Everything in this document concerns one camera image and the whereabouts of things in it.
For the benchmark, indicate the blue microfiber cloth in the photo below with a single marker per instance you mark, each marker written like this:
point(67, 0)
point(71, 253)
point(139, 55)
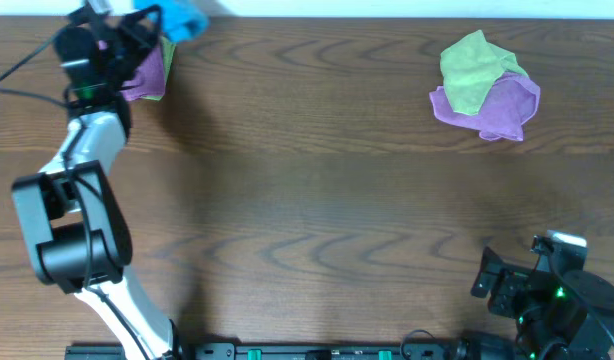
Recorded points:
point(182, 20)

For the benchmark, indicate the crumpled purple cloth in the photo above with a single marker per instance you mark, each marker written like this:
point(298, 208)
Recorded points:
point(512, 101)

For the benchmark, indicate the crumpled green cloth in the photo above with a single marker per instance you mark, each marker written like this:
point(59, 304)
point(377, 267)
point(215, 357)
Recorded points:
point(470, 67)

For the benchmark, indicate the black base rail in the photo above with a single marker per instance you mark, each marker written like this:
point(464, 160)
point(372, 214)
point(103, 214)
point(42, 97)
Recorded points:
point(421, 346)

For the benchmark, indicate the folded purple cloth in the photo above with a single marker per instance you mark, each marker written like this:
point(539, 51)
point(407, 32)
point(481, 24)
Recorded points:
point(147, 77)

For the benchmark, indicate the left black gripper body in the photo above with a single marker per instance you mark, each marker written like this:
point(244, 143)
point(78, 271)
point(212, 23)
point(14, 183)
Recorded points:
point(120, 58)

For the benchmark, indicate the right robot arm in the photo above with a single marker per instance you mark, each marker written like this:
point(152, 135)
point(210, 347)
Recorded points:
point(561, 311)

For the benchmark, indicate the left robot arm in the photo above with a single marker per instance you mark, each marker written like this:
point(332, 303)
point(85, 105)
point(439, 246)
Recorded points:
point(74, 231)

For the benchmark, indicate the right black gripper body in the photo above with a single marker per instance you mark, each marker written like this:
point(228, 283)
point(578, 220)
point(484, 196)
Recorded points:
point(512, 299)

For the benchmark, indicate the folded green cloth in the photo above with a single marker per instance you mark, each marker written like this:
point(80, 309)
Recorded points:
point(167, 50)

